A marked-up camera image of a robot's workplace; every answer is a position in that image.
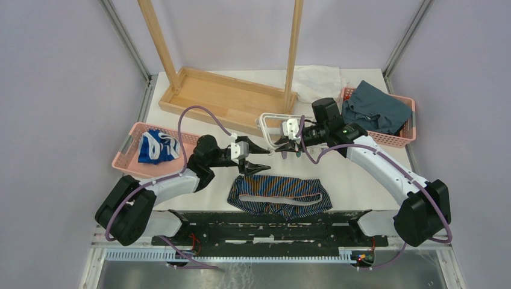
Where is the white plastic clip hanger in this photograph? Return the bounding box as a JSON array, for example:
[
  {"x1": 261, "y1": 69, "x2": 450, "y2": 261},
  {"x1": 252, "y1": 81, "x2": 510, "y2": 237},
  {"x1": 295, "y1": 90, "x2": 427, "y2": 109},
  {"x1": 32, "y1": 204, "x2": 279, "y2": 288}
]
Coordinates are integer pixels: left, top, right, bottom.
[{"x1": 256, "y1": 113, "x2": 315, "y2": 155}]

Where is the navy striped boxer underwear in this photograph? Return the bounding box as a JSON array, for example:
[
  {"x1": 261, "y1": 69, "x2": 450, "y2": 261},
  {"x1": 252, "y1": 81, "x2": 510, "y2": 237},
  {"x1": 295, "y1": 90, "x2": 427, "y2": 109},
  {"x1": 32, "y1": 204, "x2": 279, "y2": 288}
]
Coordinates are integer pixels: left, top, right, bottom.
[{"x1": 227, "y1": 175, "x2": 333, "y2": 220}]

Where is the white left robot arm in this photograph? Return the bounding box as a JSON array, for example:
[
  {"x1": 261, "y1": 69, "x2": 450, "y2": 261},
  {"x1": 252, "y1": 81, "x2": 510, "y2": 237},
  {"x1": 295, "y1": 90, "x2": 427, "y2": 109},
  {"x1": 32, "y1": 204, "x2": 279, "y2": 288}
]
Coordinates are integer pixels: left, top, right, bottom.
[{"x1": 95, "y1": 135, "x2": 270, "y2": 246}]

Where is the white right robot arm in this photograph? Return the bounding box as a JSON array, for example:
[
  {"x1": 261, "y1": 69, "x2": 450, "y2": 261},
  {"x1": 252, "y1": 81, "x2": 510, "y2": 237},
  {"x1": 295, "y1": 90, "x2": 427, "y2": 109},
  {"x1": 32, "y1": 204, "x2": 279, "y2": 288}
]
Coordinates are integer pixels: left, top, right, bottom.
[{"x1": 275, "y1": 98, "x2": 453, "y2": 247}]

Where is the wooden hanger rack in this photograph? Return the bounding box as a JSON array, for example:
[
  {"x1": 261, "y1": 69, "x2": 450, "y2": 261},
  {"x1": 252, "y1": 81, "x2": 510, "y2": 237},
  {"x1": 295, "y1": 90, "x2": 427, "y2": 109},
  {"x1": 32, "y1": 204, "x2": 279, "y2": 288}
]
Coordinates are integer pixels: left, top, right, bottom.
[{"x1": 138, "y1": 1, "x2": 304, "y2": 135}]

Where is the teal grey underwear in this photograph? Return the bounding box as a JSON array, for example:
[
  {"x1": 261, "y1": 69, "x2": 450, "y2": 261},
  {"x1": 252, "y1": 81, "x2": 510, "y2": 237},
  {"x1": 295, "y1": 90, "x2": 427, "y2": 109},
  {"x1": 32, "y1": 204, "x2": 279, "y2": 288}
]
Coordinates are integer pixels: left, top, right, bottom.
[{"x1": 341, "y1": 81, "x2": 412, "y2": 135}]

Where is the blue white underwear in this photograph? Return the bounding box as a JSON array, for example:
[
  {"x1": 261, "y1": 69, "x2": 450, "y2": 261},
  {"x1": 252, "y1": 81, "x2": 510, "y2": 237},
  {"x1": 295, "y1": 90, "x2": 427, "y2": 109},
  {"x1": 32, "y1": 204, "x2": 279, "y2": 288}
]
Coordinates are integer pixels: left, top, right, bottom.
[{"x1": 138, "y1": 129, "x2": 181, "y2": 164}]

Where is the white folded cloth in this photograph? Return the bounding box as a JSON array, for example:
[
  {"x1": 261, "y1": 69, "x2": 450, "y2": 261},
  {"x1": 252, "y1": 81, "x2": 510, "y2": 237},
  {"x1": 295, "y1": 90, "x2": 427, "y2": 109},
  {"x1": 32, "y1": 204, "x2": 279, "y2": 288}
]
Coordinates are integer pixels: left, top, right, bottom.
[{"x1": 292, "y1": 65, "x2": 343, "y2": 104}]

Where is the pink basket left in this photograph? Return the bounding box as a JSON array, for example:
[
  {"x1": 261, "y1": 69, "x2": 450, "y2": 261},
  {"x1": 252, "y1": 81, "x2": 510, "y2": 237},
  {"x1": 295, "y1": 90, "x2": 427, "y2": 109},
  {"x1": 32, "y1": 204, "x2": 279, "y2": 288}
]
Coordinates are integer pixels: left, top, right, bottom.
[{"x1": 112, "y1": 122, "x2": 184, "y2": 179}]

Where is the pink basket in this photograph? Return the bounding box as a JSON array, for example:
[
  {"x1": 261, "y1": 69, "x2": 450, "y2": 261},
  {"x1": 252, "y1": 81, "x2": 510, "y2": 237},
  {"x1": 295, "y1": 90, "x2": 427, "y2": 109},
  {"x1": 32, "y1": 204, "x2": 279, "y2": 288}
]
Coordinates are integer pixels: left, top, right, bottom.
[
  {"x1": 340, "y1": 87, "x2": 416, "y2": 148},
  {"x1": 112, "y1": 122, "x2": 184, "y2": 179}
]

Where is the pink basket right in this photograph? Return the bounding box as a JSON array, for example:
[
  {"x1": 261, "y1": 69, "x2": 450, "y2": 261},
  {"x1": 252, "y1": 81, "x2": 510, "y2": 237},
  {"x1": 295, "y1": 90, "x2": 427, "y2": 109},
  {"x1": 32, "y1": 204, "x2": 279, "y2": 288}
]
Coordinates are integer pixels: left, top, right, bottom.
[{"x1": 340, "y1": 87, "x2": 416, "y2": 148}]

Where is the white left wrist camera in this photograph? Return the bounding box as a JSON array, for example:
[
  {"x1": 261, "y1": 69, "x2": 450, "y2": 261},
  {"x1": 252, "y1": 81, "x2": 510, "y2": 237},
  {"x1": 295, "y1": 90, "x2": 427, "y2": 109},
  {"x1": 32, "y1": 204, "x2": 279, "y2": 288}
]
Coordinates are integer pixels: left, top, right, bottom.
[{"x1": 228, "y1": 132, "x2": 248, "y2": 163}]

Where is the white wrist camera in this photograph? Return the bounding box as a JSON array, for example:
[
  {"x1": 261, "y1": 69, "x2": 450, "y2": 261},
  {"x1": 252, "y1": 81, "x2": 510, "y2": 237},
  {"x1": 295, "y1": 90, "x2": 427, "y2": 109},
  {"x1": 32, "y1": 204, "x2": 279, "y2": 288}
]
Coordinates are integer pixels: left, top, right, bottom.
[
  {"x1": 280, "y1": 118, "x2": 301, "y2": 142},
  {"x1": 228, "y1": 132, "x2": 248, "y2": 163}
]

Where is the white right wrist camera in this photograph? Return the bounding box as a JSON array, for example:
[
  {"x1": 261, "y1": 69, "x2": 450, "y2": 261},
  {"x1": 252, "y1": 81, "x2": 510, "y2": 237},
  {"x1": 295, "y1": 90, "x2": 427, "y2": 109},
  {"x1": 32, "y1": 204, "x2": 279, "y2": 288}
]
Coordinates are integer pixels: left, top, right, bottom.
[{"x1": 280, "y1": 118, "x2": 301, "y2": 142}]

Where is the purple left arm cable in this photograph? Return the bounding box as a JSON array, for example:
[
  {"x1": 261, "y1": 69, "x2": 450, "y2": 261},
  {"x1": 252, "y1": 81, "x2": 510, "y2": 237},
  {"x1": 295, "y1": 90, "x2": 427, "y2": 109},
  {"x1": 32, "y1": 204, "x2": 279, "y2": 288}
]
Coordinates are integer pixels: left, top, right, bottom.
[{"x1": 104, "y1": 105, "x2": 238, "y2": 271}]

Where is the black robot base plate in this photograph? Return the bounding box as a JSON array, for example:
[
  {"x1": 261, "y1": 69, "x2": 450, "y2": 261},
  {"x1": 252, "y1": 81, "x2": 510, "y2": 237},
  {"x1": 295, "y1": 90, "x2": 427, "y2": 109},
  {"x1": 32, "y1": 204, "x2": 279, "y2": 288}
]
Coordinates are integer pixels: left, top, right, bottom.
[{"x1": 169, "y1": 211, "x2": 389, "y2": 257}]

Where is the white slotted cable duct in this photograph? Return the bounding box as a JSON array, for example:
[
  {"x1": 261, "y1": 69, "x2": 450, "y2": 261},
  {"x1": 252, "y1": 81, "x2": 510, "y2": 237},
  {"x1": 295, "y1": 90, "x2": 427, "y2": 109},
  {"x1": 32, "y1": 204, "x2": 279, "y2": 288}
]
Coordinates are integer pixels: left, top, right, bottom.
[{"x1": 104, "y1": 247, "x2": 356, "y2": 264}]

